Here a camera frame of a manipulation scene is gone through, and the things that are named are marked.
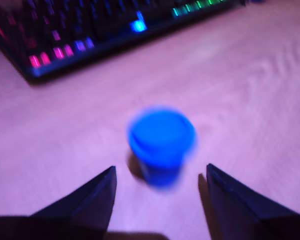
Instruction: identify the black rainbow backlit keyboard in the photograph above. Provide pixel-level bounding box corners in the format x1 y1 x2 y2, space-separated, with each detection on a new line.
0 0 246 85

